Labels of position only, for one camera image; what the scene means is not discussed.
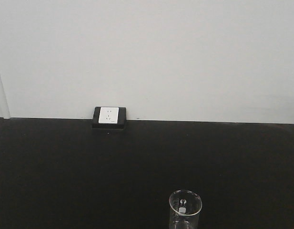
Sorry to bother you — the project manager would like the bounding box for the white socket in black box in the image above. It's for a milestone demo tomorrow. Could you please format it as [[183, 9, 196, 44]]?
[[91, 107, 127, 130]]

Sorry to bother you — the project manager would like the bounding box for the clear glass beaker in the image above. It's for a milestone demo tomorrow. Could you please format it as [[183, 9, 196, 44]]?
[[169, 190, 203, 229]]

